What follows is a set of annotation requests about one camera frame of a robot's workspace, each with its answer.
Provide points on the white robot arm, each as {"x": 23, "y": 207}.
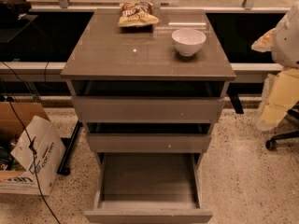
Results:
{"x": 290, "y": 21}

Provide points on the black office chair base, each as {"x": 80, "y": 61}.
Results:
{"x": 272, "y": 144}

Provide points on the open cardboard box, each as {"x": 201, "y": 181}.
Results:
{"x": 36, "y": 148}

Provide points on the brown chip bag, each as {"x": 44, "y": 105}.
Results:
{"x": 136, "y": 14}

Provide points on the grey middle drawer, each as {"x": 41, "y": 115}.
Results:
{"x": 149, "y": 137}

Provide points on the black bag on shelf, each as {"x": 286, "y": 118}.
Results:
{"x": 13, "y": 10}

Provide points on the grey top drawer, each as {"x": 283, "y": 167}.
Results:
{"x": 149, "y": 101}

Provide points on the white ceramic bowl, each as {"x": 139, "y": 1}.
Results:
{"x": 188, "y": 41}

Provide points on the grey bottom drawer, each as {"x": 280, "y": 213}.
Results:
{"x": 148, "y": 188}

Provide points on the grey drawer cabinet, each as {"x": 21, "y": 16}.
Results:
{"x": 106, "y": 52}

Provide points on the yellow covered gripper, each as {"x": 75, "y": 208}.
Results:
{"x": 287, "y": 42}

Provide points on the grey drawer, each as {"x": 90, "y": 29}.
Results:
{"x": 149, "y": 101}
{"x": 149, "y": 137}
{"x": 148, "y": 188}

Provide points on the black table leg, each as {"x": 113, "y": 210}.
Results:
{"x": 69, "y": 144}

